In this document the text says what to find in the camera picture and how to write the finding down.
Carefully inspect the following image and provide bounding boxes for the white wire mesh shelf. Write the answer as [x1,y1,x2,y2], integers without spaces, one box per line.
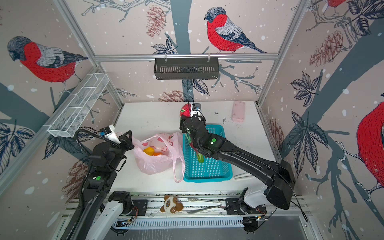
[48,73,110,138]

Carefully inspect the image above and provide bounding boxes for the orange fruit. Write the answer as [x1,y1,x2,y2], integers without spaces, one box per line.
[143,147,163,156]

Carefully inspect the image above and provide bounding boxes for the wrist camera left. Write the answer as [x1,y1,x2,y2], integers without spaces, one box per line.
[100,125,121,144]

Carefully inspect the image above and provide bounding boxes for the pink white tweezers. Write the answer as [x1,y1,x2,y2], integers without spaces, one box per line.
[233,173,253,180]

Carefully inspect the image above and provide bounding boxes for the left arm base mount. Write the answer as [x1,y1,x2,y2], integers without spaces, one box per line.
[121,200,148,217]

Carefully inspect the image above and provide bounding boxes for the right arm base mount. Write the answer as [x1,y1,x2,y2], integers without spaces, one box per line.
[224,198,267,216]

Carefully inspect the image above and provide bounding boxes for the red dragon fruit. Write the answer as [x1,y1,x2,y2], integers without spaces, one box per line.
[184,134,204,163]

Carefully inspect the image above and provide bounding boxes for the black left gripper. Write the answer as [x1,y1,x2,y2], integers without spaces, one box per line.
[108,129,135,171]

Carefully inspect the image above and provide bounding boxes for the pink plastic bag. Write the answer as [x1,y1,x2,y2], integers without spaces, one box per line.
[126,132,186,183]

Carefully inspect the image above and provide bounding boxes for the horizontal aluminium frame bar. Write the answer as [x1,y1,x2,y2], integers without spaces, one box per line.
[94,53,280,63]

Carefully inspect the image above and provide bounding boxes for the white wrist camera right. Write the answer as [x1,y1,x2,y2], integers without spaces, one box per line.
[190,103,201,120]

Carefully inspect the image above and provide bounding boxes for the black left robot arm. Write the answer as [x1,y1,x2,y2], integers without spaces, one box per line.
[61,129,134,240]

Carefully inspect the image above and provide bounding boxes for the metal tongs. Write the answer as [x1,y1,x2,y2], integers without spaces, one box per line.
[188,198,222,215]

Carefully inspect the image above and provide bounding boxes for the black hanging wire basket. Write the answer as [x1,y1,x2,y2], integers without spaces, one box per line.
[154,58,220,80]

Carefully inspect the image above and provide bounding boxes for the teal plastic basket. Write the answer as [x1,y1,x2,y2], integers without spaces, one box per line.
[183,134,233,183]

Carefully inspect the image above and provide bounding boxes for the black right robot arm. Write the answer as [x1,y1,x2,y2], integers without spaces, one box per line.
[180,115,296,210]

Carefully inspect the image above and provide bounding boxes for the brown white plush toy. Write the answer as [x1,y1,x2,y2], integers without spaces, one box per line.
[160,195,184,214]

